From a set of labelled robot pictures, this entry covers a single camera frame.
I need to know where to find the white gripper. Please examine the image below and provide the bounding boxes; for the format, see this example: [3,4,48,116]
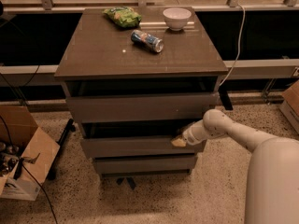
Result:
[171,121,206,147]

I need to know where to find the drawer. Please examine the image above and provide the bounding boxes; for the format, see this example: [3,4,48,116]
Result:
[79,121,207,160]
[93,154,197,175]
[66,92,220,123]

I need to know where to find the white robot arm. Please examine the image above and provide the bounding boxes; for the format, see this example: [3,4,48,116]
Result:
[171,109,299,224]

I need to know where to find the dark brown drawer cabinet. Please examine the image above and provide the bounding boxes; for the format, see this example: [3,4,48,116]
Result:
[55,7,227,176]

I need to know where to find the blue soda can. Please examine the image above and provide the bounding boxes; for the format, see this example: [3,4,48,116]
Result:
[131,30,164,53]

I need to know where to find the black stand leg left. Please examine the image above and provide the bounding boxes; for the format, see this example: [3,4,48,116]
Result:
[47,119,76,180]

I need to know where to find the cardboard box on right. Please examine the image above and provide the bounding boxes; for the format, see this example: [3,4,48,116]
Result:
[279,80,299,133]

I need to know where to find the cardboard box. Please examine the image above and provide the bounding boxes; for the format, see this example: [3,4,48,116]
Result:
[0,105,60,201]
[279,80,299,133]

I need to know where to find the white bowl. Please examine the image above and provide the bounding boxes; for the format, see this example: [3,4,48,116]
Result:
[163,7,192,31]

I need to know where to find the green snack bag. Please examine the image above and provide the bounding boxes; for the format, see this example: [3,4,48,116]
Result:
[103,7,142,28]

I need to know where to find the cardboard box on left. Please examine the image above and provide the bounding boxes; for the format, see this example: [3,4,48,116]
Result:
[0,105,60,201]

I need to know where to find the metal parts in box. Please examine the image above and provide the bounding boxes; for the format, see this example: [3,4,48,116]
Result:
[0,142,20,176]

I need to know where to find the black bracket behind cabinet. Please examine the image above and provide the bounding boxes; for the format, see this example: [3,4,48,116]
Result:
[219,85,233,110]

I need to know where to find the white cable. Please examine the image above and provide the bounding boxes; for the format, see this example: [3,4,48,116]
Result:
[218,4,247,88]

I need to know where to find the black cable on floor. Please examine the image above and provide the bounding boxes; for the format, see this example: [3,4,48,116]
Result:
[0,112,61,224]

